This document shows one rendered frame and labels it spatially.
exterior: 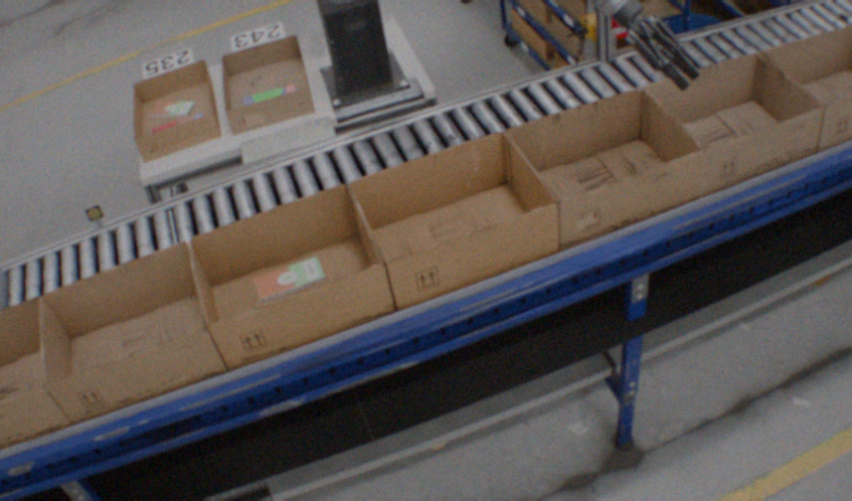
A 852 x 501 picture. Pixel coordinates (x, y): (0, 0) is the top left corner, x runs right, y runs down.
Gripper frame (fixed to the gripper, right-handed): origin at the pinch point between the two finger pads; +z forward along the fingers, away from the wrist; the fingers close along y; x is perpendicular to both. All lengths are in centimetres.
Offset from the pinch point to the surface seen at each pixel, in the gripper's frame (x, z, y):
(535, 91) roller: -76, -24, -34
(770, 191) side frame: -10.8, 37.0, -10.8
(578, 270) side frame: -31, 17, 37
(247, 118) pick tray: -115, -80, 28
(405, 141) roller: -89, -38, 7
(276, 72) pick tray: -128, -92, 0
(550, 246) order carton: -33, 9, 37
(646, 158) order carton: -33.0, 10.9, -6.6
